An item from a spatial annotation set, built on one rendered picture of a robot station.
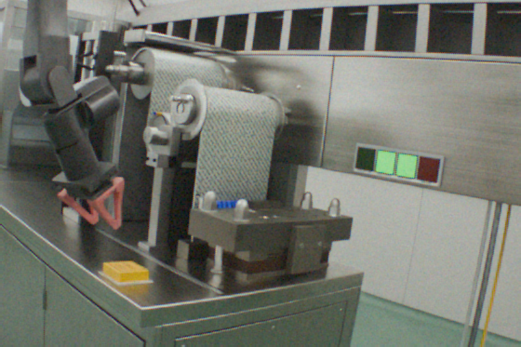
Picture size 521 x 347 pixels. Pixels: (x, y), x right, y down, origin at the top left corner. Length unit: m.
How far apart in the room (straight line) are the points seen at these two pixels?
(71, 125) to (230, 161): 0.62
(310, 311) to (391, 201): 2.83
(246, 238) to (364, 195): 3.09
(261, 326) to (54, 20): 0.75
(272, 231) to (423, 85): 0.48
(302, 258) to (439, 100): 0.48
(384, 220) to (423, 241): 0.37
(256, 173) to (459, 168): 0.52
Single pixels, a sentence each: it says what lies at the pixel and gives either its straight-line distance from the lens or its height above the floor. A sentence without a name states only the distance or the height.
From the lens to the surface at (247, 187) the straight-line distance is 1.39.
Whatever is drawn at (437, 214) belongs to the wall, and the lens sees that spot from 3.86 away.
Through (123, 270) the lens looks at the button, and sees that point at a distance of 1.07.
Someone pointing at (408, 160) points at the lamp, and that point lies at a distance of 1.27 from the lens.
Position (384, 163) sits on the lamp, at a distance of 1.31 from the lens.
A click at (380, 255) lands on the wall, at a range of 4.13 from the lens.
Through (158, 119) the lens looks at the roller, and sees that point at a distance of 1.43.
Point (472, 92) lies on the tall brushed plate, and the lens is 1.22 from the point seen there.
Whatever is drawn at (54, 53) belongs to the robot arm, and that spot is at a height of 1.30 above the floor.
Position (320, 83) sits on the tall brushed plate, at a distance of 1.46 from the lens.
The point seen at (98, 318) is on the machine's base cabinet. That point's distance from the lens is 1.18.
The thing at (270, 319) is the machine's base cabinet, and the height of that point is 0.82.
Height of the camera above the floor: 1.24
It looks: 3 degrees down
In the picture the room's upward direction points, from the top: 7 degrees clockwise
